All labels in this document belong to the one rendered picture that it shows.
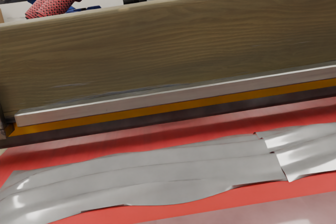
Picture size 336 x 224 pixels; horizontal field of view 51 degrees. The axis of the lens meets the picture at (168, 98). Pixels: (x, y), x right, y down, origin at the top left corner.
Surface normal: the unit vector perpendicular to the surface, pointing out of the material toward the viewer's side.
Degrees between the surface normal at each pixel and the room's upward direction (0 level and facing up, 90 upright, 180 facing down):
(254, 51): 90
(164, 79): 90
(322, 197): 0
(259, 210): 0
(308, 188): 0
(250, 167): 33
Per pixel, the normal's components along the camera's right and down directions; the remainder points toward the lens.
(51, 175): 0.03, -0.65
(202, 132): -0.15, -0.95
